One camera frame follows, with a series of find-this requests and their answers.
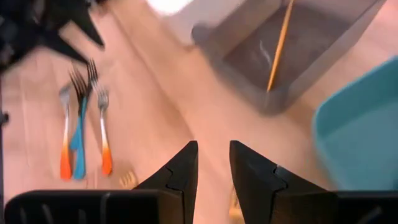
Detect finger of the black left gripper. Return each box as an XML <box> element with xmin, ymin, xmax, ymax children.
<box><xmin>40</xmin><ymin>30</ymin><xmax>90</xmax><ymax>65</ymax></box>
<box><xmin>70</xmin><ymin>6</ymin><xmax>106</xmax><ymax>50</ymax></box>

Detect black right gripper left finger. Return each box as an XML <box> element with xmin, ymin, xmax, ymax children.
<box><xmin>4</xmin><ymin>140</ymin><xmax>199</xmax><ymax>224</ymax></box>

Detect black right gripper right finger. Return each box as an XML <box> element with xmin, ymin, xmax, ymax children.
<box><xmin>229</xmin><ymin>140</ymin><xmax>398</xmax><ymax>224</ymax></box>

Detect black fork teal handle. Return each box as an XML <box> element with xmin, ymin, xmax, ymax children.
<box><xmin>68</xmin><ymin>68</ymin><xmax>91</xmax><ymax>180</ymax></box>
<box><xmin>68</xmin><ymin>58</ymin><xmax>100</xmax><ymax>152</ymax></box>

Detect silver fork orange handle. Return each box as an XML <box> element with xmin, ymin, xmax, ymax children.
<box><xmin>93</xmin><ymin>86</ymin><xmax>113</xmax><ymax>177</ymax></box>
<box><xmin>58</xmin><ymin>82</ymin><xmax>75</xmax><ymax>182</ymax></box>

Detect teal plastic bin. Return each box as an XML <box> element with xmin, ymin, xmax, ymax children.
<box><xmin>312</xmin><ymin>55</ymin><xmax>398</xmax><ymax>192</ymax></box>

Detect white plastic bin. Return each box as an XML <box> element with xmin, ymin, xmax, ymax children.
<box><xmin>146</xmin><ymin>0</ymin><xmax>249</xmax><ymax>47</ymax></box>

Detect grey translucent plastic bin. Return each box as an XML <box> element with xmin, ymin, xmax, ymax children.
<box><xmin>191</xmin><ymin>0</ymin><xmax>388</xmax><ymax>116</ymax></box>

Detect yellow chopsticks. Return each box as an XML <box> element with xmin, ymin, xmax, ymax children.
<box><xmin>266</xmin><ymin>0</ymin><xmax>295</xmax><ymax>93</ymax></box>

